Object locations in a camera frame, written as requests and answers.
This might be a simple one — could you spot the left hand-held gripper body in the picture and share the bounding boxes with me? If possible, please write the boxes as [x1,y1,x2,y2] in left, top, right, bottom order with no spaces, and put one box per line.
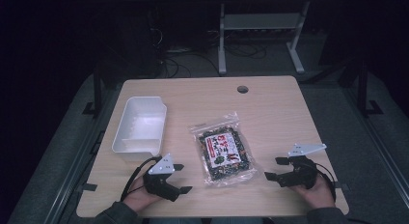
[143,153,181,203]

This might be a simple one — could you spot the black floor cables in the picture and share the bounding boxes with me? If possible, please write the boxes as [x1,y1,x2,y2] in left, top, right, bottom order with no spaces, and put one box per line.
[148,26,268,79]

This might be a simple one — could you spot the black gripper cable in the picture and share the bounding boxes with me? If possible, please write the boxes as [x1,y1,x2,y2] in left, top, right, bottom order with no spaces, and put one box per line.
[313,161,338,202]
[120,155,163,203]

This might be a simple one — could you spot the white plastic bin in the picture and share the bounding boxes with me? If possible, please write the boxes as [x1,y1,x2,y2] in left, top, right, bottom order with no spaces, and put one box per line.
[111,96,168,163]

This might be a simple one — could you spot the person's left hand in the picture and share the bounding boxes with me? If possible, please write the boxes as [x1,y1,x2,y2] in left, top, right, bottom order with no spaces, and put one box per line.
[123,175,163,213]

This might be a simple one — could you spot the black metal stand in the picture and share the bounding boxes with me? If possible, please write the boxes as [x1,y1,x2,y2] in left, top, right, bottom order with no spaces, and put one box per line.
[356,58,384,118]
[82,65,104,118]

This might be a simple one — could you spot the black table bracket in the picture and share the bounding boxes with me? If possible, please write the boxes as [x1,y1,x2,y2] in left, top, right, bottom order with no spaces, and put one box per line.
[76,182,98,193]
[333,181,352,192]

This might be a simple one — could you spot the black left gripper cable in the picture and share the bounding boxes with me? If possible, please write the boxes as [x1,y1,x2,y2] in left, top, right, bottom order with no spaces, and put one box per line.
[120,155,163,203]

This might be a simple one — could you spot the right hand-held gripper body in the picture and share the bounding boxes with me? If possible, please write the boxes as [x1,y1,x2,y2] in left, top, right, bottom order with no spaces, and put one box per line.
[275,142,328,190]

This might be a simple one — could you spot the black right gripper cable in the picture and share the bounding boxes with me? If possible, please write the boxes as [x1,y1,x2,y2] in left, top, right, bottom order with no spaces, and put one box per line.
[313,161,338,202]

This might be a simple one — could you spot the person's right hand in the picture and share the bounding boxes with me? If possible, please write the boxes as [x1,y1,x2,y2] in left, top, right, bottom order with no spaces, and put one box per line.
[292,173,337,210]

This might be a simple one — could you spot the clear bag of dried food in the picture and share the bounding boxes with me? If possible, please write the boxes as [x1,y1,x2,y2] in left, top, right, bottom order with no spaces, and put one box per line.
[188,111,259,188]

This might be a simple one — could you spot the white metal desk frame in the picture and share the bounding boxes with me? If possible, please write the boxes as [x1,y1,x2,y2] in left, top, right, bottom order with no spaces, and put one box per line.
[217,0,312,75]

